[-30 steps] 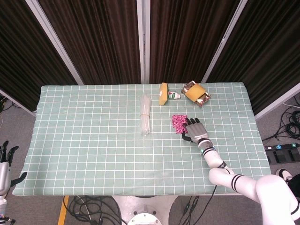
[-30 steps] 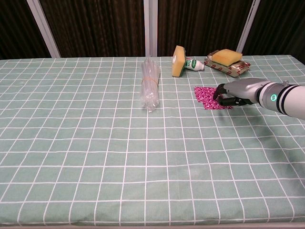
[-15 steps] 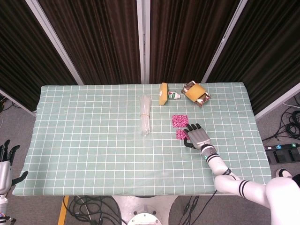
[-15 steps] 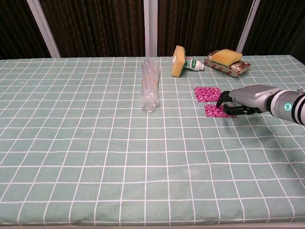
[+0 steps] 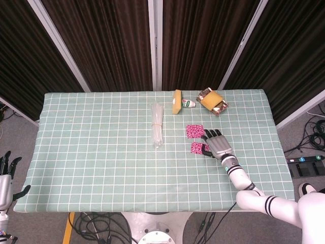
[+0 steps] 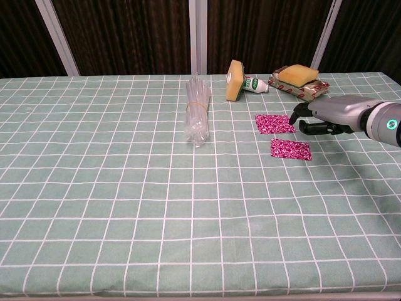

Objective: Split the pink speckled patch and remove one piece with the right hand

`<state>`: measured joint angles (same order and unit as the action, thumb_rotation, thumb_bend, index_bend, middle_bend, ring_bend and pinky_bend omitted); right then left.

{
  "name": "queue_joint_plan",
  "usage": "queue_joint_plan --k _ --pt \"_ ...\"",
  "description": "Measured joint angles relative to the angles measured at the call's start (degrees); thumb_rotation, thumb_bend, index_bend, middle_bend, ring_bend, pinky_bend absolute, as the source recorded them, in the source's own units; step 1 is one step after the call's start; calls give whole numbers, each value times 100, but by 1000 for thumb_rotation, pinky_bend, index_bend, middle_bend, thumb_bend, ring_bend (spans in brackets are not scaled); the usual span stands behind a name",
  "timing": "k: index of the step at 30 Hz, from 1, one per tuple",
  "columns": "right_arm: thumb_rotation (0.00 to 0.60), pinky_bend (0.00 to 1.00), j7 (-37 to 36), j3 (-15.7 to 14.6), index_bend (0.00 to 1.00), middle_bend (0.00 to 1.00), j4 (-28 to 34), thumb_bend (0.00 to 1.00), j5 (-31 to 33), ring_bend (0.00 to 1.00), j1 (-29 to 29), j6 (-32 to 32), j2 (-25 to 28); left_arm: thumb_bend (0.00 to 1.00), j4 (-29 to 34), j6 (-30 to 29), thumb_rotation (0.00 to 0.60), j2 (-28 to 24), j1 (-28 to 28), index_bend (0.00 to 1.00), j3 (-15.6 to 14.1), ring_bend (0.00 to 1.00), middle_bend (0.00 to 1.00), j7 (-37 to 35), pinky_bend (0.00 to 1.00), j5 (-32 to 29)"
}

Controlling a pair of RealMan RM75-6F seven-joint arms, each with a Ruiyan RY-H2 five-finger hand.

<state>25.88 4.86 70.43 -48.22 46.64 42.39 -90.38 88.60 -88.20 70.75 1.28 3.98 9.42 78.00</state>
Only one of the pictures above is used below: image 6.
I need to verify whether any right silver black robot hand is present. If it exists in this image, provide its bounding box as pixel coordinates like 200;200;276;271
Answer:
289;95;377;136

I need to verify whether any pink patterned packet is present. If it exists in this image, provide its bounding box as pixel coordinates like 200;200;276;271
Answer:
254;114;297;135
269;138;313;162

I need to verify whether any plain yellow sponge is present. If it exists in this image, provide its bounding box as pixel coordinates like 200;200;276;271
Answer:
278;64;320;87

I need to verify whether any dark brown curtain panel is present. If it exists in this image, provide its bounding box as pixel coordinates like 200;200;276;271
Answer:
0;0;68;80
207;0;333;75
319;0;401;83
51;0;191;77

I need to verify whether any white bottle with green label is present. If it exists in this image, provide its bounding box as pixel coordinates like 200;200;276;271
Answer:
242;75;271;94

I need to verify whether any yellow sponge with green pad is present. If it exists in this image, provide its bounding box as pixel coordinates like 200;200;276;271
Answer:
226;59;247;102

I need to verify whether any mint green grid tablecloth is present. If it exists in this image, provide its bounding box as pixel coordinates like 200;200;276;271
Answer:
0;72;401;298

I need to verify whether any white frame post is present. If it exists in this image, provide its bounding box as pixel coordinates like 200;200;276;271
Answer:
188;0;209;75
34;0;81;77
310;0;343;70

